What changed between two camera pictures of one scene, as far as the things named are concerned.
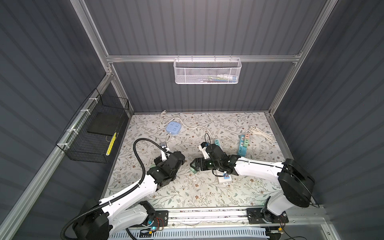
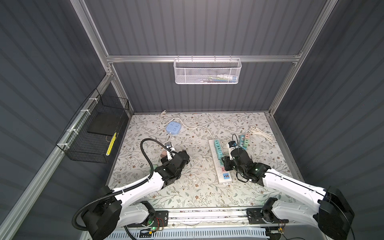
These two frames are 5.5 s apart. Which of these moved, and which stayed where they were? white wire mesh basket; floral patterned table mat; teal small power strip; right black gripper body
Moved: right black gripper body
Stayed: teal small power strip; floral patterned table mat; white wire mesh basket
